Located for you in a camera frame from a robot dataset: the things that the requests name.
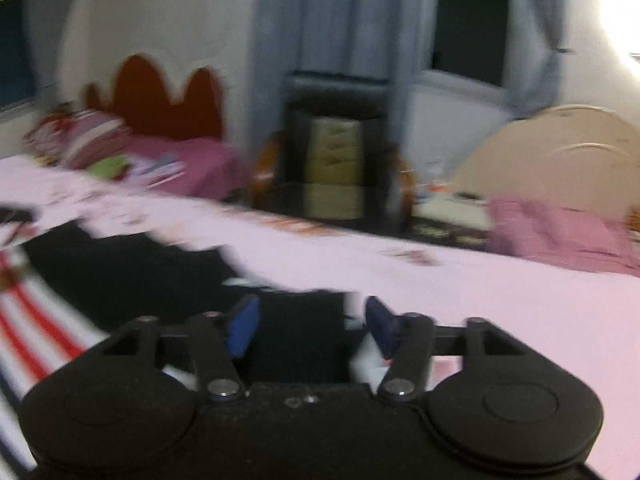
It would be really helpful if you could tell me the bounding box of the dark window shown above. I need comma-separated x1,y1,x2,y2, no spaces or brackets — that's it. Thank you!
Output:
429,0,512,87
0,0,38,113

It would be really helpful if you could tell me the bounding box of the green cloth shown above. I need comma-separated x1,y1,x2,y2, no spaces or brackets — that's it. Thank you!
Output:
87,154,132,182

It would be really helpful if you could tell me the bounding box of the magenta bed cover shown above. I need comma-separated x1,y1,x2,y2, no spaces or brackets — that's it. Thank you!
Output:
122,136,248,200

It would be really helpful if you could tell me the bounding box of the grey-blue curtain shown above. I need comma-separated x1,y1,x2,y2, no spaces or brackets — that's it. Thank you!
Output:
504,0,571,118
24,0,88,108
249,0,442,128

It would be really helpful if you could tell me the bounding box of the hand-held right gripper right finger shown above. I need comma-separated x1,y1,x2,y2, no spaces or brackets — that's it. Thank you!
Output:
364,296,528,403

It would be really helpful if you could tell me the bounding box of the cream arched headboard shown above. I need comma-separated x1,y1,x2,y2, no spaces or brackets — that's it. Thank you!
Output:
449,104,640,223

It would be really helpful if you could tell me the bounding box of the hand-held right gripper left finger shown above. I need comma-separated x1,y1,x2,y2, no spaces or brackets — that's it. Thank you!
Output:
101,294,262,403

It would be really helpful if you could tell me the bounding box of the striped knit sweater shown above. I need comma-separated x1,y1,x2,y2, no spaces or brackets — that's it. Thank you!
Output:
0,204,397,480

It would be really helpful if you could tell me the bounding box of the pink floral bed sheet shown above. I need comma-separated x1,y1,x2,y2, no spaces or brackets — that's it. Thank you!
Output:
0,155,640,480

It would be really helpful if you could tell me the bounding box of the pink blanket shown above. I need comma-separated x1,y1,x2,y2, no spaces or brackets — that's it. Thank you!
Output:
487,196,640,278

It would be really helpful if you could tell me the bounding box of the red scalloped headboard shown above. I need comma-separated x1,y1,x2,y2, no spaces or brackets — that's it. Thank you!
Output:
82,54,227,142

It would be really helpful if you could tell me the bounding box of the black office chair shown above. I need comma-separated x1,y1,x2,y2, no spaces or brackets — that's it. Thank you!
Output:
250,71,418,237

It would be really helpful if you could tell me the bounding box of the striped pillow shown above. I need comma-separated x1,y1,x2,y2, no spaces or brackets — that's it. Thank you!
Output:
24,107,133,171

